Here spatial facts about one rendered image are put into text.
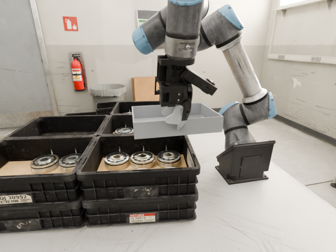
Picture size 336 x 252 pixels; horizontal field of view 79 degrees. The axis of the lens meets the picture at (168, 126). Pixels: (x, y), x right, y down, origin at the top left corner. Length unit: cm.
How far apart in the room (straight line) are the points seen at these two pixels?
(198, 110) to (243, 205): 42
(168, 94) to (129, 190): 36
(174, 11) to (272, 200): 82
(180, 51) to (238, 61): 51
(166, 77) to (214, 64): 372
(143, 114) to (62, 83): 322
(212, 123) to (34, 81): 360
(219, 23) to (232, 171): 63
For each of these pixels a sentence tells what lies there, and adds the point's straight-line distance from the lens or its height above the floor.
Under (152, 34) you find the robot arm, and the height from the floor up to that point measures 133.
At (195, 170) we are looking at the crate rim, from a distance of 68.
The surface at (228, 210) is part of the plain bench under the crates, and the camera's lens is 90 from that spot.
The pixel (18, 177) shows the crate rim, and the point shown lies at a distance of 78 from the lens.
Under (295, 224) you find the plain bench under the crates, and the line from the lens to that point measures 94.
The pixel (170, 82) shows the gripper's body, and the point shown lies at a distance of 51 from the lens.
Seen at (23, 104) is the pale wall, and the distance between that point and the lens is 415.
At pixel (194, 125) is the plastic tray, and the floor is 108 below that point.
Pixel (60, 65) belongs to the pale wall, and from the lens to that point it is 389.
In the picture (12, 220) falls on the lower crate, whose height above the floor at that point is 76.
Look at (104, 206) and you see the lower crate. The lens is 77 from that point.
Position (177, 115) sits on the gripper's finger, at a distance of 55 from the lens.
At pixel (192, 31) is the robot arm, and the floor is 133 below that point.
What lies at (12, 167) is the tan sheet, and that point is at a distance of 108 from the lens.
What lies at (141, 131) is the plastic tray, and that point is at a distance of 59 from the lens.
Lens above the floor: 130
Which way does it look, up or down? 21 degrees down
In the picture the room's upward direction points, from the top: straight up
